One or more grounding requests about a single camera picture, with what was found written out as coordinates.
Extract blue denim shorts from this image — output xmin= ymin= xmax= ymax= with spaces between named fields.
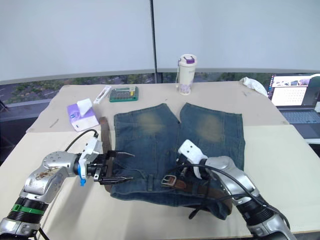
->
xmin=109 ymin=102 xmax=246 ymax=221

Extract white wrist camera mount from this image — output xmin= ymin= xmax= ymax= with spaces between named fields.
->
xmin=177 ymin=139 xmax=209 ymax=180
xmin=80 ymin=136 xmax=104 ymax=166

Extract white roller blind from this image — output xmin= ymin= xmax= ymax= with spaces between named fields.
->
xmin=0 ymin=0 xmax=155 ymax=85
xmin=152 ymin=0 xmax=320 ymax=74

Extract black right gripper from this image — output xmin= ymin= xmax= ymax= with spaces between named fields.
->
xmin=175 ymin=154 xmax=199 ymax=180

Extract brown braided belt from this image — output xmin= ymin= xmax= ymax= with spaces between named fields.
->
xmin=99 ymin=116 xmax=235 ymax=221

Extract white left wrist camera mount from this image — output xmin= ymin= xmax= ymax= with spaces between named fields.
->
xmin=80 ymin=136 xmax=104 ymax=166

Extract black window divider post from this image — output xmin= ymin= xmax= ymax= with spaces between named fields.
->
xmin=149 ymin=0 xmax=159 ymax=85

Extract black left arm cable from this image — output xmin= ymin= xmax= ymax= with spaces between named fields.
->
xmin=37 ymin=129 xmax=99 ymax=240

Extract blue left wrist clamp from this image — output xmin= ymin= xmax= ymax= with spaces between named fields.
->
xmin=76 ymin=159 xmax=89 ymax=187

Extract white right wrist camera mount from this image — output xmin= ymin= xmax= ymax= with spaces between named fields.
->
xmin=177 ymin=139 xmax=209 ymax=180

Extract crumpled white cloth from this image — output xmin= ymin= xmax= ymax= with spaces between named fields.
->
xmin=239 ymin=76 xmax=269 ymax=97

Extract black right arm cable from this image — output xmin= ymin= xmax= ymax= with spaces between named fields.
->
xmin=166 ymin=161 xmax=292 ymax=236

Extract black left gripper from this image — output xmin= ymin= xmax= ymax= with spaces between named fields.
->
xmin=86 ymin=150 xmax=136 ymax=186

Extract purple tissue pack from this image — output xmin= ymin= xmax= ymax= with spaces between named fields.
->
xmin=66 ymin=98 xmax=100 ymax=133

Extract open laptop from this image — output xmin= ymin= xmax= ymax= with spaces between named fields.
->
xmin=267 ymin=73 xmax=320 ymax=145

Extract cream tumbler purple lid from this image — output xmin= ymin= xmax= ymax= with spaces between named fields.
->
xmin=175 ymin=53 xmax=198 ymax=96

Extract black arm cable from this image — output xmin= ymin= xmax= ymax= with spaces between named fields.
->
xmin=166 ymin=161 xmax=292 ymax=236
xmin=37 ymin=129 xmax=99 ymax=240

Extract green screwdriver bit case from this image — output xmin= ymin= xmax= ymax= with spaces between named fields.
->
xmin=109 ymin=85 xmax=140 ymax=103

